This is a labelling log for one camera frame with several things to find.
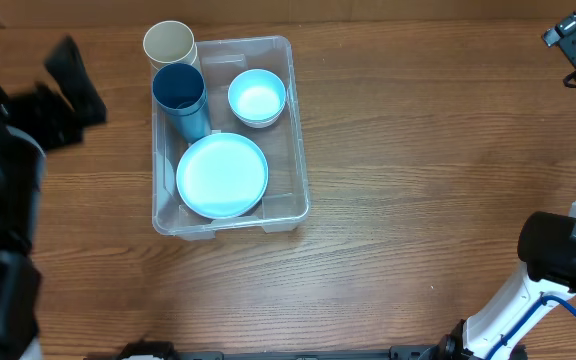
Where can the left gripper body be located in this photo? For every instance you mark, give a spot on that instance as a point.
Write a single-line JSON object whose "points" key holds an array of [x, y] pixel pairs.
{"points": [[51, 135]]}

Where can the cream cup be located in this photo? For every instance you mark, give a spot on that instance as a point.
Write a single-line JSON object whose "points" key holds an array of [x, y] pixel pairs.
{"points": [[169, 42]]}

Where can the dark blue cup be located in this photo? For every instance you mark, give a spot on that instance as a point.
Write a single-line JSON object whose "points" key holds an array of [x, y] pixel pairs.
{"points": [[177, 83], [189, 107]]}

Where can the light blue plate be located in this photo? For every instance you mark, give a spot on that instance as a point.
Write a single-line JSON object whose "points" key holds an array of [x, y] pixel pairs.
{"points": [[223, 175]]}

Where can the light blue bowl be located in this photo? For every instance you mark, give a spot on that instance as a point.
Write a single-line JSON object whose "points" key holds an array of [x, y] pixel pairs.
{"points": [[257, 94]]}

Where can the dark blue cup front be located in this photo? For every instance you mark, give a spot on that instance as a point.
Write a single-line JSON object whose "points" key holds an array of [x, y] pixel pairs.
{"points": [[189, 107]]}

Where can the grey bowl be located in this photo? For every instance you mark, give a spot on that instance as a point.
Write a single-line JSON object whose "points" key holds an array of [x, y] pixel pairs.
{"points": [[258, 124]]}

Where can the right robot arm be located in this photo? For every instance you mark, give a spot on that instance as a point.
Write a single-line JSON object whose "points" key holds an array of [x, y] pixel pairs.
{"points": [[545, 278]]}

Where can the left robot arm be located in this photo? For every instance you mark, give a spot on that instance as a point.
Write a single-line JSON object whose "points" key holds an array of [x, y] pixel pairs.
{"points": [[22, 162]]}

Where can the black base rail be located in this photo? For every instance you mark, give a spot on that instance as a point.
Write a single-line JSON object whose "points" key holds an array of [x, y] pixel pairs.
{"points": [[163, 350]]}

